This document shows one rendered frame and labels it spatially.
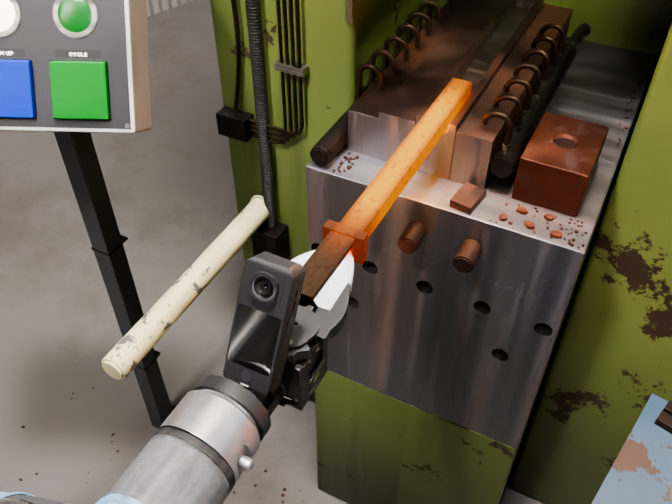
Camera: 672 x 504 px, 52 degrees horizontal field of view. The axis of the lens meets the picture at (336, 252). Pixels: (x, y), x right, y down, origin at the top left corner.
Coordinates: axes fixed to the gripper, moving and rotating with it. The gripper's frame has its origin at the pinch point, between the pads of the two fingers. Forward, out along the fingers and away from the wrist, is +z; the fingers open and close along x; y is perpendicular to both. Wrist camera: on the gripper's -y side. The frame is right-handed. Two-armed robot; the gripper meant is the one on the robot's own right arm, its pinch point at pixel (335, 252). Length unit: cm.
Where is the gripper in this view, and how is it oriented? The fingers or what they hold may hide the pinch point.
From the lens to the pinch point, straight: 69.0
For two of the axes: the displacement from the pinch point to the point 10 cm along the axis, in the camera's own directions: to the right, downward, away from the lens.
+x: 8.9, 3.1, -3.3
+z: 4.6, -6.1, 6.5
